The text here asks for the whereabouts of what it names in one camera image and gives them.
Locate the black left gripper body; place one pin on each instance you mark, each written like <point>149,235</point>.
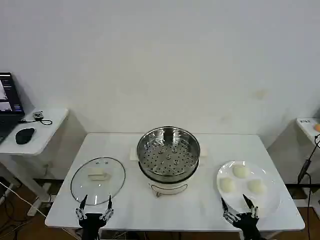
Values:
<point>91,225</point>

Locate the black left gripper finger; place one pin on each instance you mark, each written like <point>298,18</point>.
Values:
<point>81,212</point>
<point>108,211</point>

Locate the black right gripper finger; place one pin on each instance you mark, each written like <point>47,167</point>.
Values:
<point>254,212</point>
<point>228,215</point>

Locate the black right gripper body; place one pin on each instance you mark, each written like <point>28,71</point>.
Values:
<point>247,225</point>

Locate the white steamed bun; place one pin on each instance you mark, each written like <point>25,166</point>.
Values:
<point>240,172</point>
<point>227,185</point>
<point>256,186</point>

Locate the white round plate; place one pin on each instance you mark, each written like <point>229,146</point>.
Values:
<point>267,202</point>

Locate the round glass lid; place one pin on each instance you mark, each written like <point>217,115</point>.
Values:
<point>97,175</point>

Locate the white electric cooker base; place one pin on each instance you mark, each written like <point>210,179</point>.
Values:
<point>170,187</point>

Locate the white desk with laptop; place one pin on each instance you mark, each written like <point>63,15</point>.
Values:
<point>45,140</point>

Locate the steel perforated steamer basket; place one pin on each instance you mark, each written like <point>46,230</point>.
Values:
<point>150,141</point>

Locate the black computer mouse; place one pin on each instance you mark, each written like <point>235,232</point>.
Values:
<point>24,135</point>

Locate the orange ball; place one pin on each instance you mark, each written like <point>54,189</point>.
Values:
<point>317,127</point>

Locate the small grey device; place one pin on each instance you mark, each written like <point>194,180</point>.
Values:
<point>38,115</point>

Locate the black laptop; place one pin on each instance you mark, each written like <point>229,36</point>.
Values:
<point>7,120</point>

